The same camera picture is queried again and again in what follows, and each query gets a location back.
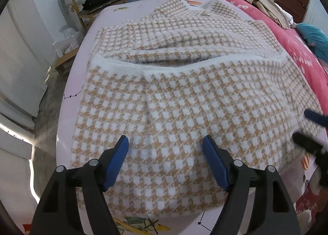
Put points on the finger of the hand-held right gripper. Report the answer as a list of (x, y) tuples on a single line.
[(307, 143), (315, 117)]

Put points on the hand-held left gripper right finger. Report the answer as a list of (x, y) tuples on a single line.
[(215, 163)]

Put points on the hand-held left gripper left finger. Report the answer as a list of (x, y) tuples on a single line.
[(117, 158)]

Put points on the beige white checked sweater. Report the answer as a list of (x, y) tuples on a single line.
[(179, 109)]

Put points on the pink floral blanket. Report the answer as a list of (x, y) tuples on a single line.
[(292, 45)]

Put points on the teal cloth with pink dots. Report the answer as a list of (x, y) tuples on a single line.
[(315, 35)]

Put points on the low wooden stool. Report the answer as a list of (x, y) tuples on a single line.
[(65, 62)]

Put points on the beige garment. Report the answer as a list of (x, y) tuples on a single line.
[(266, 7)]

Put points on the white plastic bag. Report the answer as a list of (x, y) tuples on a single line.
[(68, 41)]

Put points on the white curtain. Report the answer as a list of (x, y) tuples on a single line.
[(18, 58)]

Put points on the wooden chair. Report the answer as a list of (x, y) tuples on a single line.
[(102, 11)]

